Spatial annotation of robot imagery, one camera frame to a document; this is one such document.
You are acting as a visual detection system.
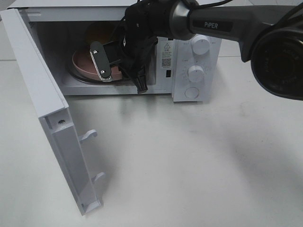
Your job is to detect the glass microwave turntable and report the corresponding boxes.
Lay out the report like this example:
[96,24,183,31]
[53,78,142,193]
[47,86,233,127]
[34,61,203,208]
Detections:
[65,63,131,85]

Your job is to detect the white microwave door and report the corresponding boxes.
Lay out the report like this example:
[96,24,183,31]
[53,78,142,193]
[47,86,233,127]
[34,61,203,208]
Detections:
[0,9,104,215]

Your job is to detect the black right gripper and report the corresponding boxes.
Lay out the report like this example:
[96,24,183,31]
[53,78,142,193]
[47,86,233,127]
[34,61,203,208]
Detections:
[104,35,158,92]

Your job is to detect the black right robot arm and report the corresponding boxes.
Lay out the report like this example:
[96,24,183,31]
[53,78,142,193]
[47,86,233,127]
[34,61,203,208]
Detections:
[102,0,303,100]

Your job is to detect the white microwave knob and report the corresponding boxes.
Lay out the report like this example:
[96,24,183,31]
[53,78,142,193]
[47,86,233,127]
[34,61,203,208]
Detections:
[191,35,210,55]
[187,65,205,83]

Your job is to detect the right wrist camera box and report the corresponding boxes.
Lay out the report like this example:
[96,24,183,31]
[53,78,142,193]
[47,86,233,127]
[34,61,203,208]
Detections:
[89,41,112,82]

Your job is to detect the burger with lettuce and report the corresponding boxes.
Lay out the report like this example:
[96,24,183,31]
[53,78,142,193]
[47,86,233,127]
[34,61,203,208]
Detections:
[84,21,118,45]

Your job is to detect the round white door button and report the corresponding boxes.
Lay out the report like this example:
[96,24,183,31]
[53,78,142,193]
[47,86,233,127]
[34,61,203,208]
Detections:
[185,87,199,99]

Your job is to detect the upper white microwave knob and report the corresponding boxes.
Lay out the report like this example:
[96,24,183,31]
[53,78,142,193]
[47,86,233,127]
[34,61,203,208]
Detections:
[191,35,210,55]

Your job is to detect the lower white microwave knob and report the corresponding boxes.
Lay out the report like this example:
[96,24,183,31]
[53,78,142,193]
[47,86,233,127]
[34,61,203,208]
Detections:
[187,65,205,83]

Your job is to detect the pink round plate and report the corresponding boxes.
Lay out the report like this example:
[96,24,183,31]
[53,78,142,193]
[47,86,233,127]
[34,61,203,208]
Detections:
[72,46,123,81]

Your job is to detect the white microwave oven body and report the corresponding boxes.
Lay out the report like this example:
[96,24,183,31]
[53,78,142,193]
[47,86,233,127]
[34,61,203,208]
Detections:
[7,0,221,102]

